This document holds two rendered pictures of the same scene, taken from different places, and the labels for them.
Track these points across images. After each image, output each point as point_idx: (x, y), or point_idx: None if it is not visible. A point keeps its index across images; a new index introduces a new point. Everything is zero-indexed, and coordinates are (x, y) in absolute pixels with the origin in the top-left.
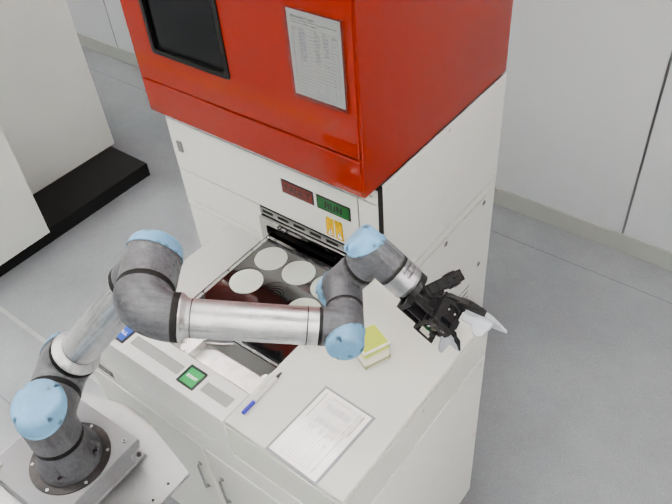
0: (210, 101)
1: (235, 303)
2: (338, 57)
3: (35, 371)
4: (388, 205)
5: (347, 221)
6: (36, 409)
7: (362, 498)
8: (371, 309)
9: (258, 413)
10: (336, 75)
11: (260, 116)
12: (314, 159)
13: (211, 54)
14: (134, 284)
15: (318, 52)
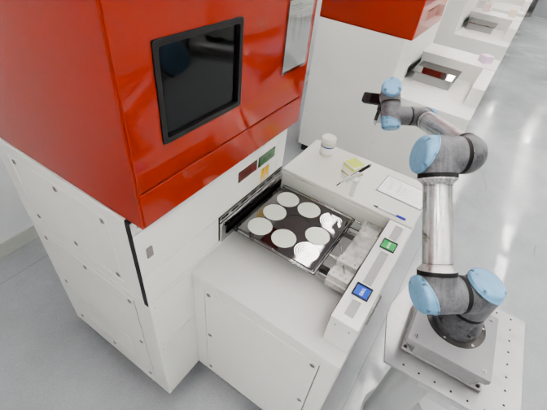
0: (217, 146)
1: (447, 125)
2: (309, 23)
3: (461, 295)
4: None
5: (272, 158)
6: (493, 279)
7: None
8: (319, 172)
9: (401, 214)
10: (305, 38)
11: (255, 118)
12: (281, 119)
13: (224, 93)
14: (478, 140)
15: (300, 27)
